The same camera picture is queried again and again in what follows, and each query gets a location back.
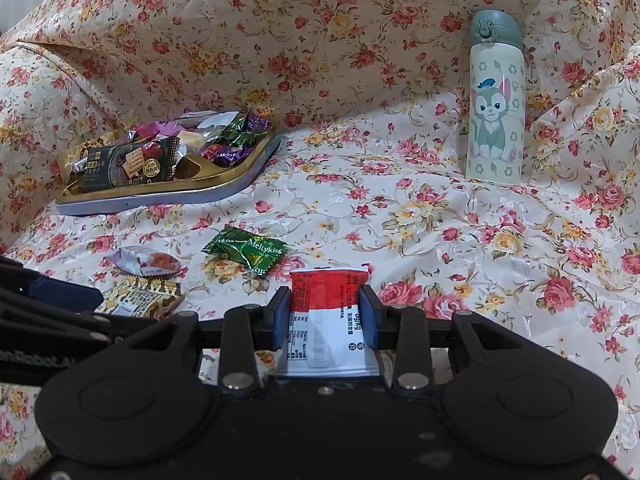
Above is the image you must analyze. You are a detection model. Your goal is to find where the gold tin tray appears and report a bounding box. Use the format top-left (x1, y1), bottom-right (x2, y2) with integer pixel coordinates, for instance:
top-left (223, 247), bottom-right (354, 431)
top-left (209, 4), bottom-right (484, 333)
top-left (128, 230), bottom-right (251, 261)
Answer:
top-left (55, 110), bottom-right (282, 217)

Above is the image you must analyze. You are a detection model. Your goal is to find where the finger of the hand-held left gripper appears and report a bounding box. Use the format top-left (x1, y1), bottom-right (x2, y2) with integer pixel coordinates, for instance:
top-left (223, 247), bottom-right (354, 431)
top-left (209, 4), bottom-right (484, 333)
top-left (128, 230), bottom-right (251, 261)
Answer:
top-left (0, 256), bottom-right (102, 310)
top-left (0, 307), bottom-right (152, 343)

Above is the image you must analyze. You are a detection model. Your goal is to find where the green candy wrapper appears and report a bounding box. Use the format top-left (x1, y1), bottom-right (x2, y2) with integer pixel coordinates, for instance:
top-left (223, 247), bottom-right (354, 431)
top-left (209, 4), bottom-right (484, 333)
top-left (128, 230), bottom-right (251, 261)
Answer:
top-left (201, 226), bottom-right (285, 279)

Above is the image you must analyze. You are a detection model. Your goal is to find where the silver wrapped snack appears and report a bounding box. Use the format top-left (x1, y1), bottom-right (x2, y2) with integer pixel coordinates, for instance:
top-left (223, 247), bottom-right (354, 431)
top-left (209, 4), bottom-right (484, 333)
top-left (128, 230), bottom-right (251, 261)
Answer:
top-left (103, 245), bottom-right (182, 279)

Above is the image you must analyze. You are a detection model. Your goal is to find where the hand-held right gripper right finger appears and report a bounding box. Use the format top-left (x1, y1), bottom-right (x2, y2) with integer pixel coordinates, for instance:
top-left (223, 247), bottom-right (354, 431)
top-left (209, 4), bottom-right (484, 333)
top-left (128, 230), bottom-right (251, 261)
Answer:
top-left (357, 285), bottom-right (545, 392)

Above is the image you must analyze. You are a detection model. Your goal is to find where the gold patterned snack packet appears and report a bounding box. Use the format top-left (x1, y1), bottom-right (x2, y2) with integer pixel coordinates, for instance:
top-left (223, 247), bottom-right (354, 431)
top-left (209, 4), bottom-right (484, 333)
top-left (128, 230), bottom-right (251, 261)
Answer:
top-left (94, 277), bottom-right (184, 322)

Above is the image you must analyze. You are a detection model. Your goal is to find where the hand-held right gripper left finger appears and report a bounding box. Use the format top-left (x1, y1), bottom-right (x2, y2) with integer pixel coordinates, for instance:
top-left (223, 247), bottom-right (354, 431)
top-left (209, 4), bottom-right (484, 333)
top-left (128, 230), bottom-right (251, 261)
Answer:
top-left (122, 285), bottom-right (294, 394)

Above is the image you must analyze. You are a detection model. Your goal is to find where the red and white snack packet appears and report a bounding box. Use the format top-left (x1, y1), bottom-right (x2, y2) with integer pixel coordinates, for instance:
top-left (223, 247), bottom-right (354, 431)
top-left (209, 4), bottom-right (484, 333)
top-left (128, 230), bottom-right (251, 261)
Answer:
top-left (276, 264), bottom-right (385, 379)

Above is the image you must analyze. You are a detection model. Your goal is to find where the cat print water bottle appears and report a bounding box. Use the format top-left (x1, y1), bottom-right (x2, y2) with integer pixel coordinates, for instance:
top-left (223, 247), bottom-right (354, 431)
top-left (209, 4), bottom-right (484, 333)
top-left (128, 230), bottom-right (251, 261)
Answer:
top-left (466, 9), bottom-right (526, 185)

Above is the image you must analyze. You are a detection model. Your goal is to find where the floral sofa cover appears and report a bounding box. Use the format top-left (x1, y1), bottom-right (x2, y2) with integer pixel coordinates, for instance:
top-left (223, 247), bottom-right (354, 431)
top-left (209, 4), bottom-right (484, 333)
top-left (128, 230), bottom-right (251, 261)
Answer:
top-left (0, 0), bottom-right (640, 480)

